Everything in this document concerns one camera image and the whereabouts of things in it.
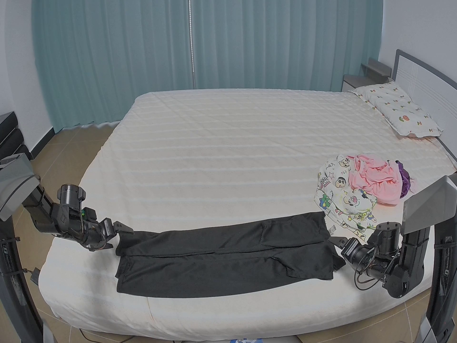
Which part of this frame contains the purple garment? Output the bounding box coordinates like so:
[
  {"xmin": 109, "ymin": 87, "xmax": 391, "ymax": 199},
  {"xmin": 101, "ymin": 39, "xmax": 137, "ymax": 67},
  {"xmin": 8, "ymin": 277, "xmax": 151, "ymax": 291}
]
[{"xmin": 394, "ymin": 160, "xmax": 417, "ymax": 199}]

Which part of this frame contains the white printed pyjama top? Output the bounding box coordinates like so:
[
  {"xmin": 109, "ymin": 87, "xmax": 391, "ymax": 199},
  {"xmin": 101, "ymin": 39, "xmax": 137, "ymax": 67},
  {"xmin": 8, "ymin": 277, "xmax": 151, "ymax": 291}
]
[{"xmin": 314, "ymin": 155, "xmax": 378, "ymax": 240}]

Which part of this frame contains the pink garment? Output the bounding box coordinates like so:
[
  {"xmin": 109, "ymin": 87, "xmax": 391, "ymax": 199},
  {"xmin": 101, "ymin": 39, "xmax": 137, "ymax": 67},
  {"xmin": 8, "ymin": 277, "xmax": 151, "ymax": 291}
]
[{"xmin": 348, "ymin": 153, "xmax": 403, "ymax": 206}]

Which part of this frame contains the black T-shirt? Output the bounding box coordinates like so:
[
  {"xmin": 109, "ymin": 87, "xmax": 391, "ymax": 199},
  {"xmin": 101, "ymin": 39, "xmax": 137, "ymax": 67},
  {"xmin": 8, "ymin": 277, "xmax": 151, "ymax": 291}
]
[{"xmin": 115, "ymin": 212, "xmax": 346, "ymax": 297}]

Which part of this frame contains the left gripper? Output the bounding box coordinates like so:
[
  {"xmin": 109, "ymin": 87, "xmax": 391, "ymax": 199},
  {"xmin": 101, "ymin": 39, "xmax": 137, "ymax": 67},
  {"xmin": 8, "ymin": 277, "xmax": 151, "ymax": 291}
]
[{"xmin": 96, "ymin": 218, "xmax": 135, "ymax": 250}]

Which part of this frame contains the white printed pillow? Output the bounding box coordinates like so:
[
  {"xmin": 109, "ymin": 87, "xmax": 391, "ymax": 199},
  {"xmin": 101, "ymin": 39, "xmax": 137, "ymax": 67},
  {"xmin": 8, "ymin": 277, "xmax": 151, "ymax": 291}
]
[{"xmin": 352, "ymin": 81, "xmax": 443, "ymax": 139}]

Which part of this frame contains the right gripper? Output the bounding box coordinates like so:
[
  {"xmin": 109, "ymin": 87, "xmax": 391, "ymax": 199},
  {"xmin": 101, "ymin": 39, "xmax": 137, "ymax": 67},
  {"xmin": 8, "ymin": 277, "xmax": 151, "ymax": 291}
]
[{"xmin": 328, "ymin": 236, "xmax": 370, "ymax": 265}]

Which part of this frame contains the bed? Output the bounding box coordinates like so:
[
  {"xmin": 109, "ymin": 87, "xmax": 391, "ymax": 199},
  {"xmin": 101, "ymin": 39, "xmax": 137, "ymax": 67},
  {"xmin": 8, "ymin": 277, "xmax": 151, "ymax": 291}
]
[{"xmin": 37, "ymin": 49, "xmax": 457, "ymax": 337}]

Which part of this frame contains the black padded bench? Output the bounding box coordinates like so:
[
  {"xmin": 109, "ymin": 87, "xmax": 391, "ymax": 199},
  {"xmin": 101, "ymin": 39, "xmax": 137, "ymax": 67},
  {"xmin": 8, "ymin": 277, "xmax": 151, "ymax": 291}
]
[{"xmin": 0, "ymin": 111, "xmax": 34, "ymax": 163}]

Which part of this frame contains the grey bedside table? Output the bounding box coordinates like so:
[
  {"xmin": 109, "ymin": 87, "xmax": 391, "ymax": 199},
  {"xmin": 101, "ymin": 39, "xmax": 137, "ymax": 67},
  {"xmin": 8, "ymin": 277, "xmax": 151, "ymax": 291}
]
[{"xmin": 343, "ymin": 57, "xmax": 392, "ymax": 92}]

